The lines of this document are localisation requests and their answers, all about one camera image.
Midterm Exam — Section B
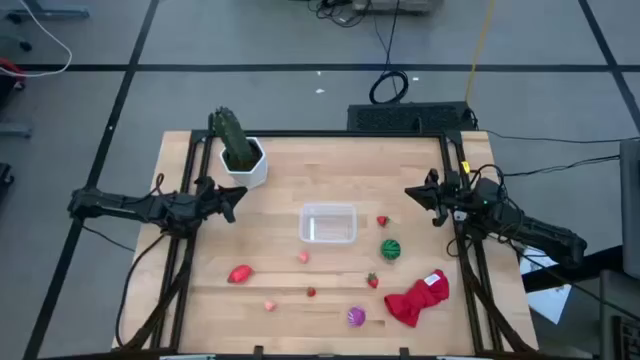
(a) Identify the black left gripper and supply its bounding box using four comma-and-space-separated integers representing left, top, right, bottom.
194, 174, 249, 225

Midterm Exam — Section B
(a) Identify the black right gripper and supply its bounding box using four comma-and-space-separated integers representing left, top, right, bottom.
404, 168, 474, 228

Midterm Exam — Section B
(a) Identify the green striped toy watermelon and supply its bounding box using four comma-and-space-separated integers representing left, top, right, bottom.
380, 238, 402, 262

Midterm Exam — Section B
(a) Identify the red toy dragon fruit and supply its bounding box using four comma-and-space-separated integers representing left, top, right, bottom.
227, 264, 255, 285

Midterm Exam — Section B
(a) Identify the purple white striped toy onion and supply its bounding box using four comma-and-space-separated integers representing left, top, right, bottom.
346, 305, 367, 329

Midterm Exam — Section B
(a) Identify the clear plastic tupperware container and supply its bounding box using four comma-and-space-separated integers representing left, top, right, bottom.
298, 201, 358, 245

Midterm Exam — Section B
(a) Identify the green cactus plant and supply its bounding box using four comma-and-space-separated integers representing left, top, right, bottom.
208, 105, 256, 171

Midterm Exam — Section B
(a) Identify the black vented box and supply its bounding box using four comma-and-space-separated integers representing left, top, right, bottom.
346, 101, 475, 134

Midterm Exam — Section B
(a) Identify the red cloth with white tag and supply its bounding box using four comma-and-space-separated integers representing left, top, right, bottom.
383, 268, 451, 329

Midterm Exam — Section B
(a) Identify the white paper sheet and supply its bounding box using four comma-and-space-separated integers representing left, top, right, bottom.
519, 242, 574, 325

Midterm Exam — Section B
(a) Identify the black floor beam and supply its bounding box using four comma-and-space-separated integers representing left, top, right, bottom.
522, 244, 626, 294

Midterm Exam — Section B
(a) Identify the grey equipment box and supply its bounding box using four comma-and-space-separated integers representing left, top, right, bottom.
352, 0, 444, 14

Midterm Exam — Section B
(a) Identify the grey cabinet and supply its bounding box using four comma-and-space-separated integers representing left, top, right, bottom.
619, 138, 640, 280

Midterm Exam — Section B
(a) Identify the grey desk foot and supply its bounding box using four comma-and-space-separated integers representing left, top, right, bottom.
9, 0, 91, 21
0, 122, 34, 140

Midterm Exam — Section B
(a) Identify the black keyboard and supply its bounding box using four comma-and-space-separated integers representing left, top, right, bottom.
612, 314, 640, 360

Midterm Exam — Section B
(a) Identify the red object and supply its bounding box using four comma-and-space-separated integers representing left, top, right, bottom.
0, 57, 26, 91

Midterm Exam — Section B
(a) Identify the black aluminium table frame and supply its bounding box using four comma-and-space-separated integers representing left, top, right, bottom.
113, 128, 540, 357

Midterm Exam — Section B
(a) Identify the thick black hanging cable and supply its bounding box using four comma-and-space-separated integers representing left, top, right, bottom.
368, 0, 410, 105

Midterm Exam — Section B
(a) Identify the yellow hanging cable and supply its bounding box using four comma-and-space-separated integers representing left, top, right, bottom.
463, 0, 497, 104

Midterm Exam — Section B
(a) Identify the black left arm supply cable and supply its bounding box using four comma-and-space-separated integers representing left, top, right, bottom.
114, 232, 169, 349

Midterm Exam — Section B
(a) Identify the black cable bundle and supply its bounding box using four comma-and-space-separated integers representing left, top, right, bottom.
307, 0, 374, 29

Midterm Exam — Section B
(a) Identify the white floor cable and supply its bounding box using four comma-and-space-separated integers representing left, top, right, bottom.
0, 0, 74, 79

